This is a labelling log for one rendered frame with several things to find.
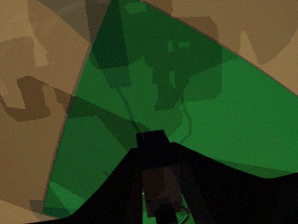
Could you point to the green circuit board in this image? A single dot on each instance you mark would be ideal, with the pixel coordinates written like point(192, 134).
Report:
point(147, 72)

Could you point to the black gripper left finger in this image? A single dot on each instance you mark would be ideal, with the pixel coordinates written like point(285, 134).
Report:
point(117, 201)

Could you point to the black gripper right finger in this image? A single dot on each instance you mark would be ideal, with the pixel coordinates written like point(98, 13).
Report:
point(218, 194)

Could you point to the black cable with plug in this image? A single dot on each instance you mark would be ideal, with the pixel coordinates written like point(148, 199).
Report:
point(161, 177)

